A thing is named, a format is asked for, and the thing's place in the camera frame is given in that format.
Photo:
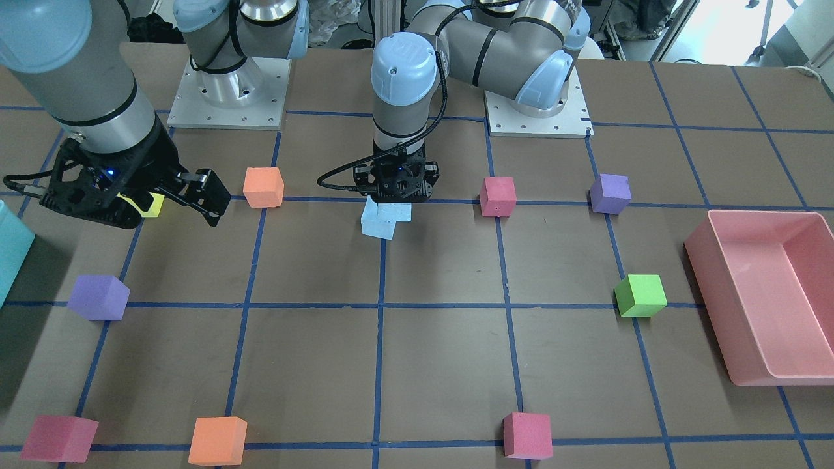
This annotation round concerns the green block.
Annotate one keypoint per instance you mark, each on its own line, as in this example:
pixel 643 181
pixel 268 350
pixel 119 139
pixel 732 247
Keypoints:
pixel 640 295

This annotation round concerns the purple block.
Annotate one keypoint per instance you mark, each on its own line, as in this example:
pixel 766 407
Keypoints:
pixel 610 194
pixel 99 297

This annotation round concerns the orange block near base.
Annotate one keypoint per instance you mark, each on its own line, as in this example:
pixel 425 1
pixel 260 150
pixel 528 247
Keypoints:
pixel 263 187

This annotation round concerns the pink block near desk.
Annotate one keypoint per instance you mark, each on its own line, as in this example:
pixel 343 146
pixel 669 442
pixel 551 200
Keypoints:
pixel 59 439
pixel 527 436

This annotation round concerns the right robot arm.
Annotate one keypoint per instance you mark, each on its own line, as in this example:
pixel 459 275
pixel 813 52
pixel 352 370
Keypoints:
pixel 66 54

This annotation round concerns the cyan plastic tray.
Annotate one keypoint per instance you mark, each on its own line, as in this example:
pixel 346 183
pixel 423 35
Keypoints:
pixel 16 241

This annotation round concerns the light blue block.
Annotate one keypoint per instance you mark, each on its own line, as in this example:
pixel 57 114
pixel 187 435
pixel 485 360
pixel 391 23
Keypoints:
pixel 376 228

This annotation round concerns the yellow block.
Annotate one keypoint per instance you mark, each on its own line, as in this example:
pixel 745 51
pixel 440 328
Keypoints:
pixel 155 208

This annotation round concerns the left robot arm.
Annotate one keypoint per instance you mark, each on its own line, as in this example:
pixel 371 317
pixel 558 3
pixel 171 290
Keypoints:
pixel 525 55

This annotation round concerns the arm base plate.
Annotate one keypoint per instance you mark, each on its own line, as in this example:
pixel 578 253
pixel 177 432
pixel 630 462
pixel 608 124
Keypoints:
pixel 249 98
pixel 568 118

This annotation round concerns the orange block near desk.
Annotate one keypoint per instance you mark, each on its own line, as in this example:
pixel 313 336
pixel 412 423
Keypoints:
pixel 218 441

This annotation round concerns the pink plastic tray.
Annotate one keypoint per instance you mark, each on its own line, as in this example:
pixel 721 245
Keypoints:
pixel 767 281

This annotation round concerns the dark pink block near base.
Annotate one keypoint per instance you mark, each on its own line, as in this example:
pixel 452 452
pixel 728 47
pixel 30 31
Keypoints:
pixel 497 197

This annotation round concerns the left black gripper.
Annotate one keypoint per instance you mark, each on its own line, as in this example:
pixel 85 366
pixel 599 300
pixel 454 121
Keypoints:
pixel 431 170

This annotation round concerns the aluminium frame post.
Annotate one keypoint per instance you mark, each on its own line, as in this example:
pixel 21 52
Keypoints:
pixel 386 18

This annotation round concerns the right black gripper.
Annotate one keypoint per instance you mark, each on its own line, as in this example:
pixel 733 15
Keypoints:
pixel 158 160

